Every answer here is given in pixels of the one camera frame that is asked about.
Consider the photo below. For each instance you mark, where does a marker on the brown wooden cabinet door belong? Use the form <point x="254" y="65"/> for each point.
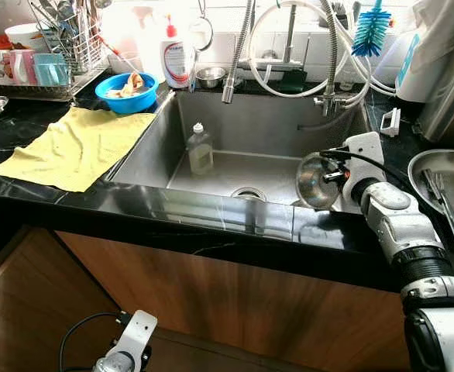
<point x="250" y="310"/>

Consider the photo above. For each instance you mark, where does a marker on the white dish soap pump bottle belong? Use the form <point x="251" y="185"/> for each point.
<point x="176" y="62"/>

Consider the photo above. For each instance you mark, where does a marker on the teal cup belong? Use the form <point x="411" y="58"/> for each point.
<point x="51" y="71"/>

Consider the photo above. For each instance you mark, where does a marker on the pink mug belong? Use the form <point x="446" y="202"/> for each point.
<point x="22" y="68"/>

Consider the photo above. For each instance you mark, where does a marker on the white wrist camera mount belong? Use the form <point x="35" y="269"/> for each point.
<point x="366" y="147"/>
<point x="136" y="329"/>

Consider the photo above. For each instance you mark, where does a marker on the yellow dish cloth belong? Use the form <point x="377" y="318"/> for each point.
<point x="72" y="151"/>

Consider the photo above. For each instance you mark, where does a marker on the shiny steel bowl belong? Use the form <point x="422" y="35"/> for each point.
<point x="314" y="182"/>

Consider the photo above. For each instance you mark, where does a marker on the white bowl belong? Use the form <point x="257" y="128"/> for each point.
<point x="25" y="35"/>

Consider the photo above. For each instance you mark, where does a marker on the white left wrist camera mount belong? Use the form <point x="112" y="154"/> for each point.
<point x="136" y="329"/>

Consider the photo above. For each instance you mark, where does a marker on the sink drain strainer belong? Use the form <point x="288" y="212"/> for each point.
<point x="249" y="194"/>

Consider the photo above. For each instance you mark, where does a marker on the dark green sponge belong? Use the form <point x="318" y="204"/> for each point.
<point x="293" y="81"/>

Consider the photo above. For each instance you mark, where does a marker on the food scraps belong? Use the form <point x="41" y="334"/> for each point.
<point x="128" y="85"/>

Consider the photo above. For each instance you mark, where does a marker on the hanging steel strainer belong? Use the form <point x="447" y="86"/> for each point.
<point x="201" y="32"/>

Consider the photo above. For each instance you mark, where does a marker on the steel flexible tap pipe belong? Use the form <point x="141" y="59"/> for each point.
<point x="332" y="54"/>

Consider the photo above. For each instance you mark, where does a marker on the white kettle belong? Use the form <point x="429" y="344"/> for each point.
<point x="424" y="54"/>

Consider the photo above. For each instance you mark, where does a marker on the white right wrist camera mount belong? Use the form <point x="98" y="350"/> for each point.
<point x="366" y="147"/>

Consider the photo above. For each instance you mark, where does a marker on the chrome faucet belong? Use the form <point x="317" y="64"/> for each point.
<point x="290" y="39"/>

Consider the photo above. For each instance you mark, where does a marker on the tall steel appliance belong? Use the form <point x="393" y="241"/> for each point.
<point x="452" y="85"/>

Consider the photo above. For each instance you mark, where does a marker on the blue bottle brush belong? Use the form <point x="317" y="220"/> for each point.
<point x="371" y="31"/>

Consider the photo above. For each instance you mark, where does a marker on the clear plastic bottle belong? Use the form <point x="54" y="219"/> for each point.
<point x="200" y="153"/>

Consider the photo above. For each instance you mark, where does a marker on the stainless steel sink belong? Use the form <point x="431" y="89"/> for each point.
<point x="258" y="128"/>

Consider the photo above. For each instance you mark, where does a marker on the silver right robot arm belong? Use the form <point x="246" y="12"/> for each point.
<point x="397" y="225"/>

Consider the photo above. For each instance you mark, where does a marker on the blue plastic bowl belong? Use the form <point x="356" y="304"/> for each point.
<point x="126" y="102"/>

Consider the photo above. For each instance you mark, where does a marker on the small steel cup bowl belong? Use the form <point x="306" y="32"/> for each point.
<point x="210" y="77"/>

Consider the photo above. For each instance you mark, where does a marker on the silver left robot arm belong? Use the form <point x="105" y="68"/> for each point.
<point x="112" y="363"/>

